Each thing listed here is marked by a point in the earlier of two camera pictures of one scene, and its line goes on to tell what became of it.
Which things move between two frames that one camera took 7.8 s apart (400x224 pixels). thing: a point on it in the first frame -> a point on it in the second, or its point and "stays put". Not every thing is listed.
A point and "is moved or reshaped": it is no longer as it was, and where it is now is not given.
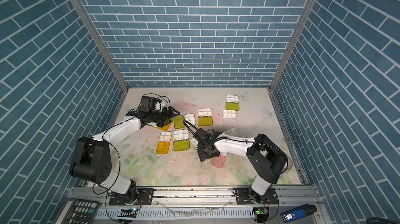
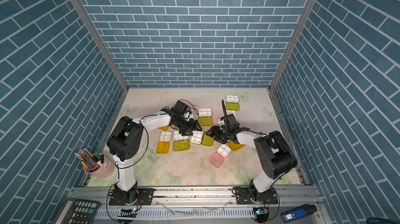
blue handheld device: (298, 212) stays put
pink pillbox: (218, 161) stays put
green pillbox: (194, 142) is moved or reshaped
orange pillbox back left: (165, 127) stays put
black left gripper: (167, 116) -> (191, 127)
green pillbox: (232, 102) stays put
